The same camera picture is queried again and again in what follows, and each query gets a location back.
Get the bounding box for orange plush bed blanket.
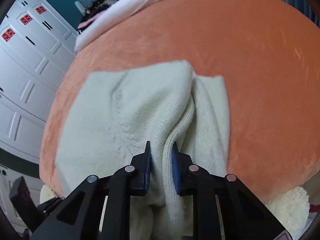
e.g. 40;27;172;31
40;0;319;201

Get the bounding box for cream fluffy rug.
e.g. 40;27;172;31
39;184;311;240

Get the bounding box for cream knit cardigan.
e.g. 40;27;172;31
55;61;230;239

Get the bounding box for dark clothes pile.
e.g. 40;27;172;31
77;0;119;34

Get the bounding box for white pink duvet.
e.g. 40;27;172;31
74;0;161;53

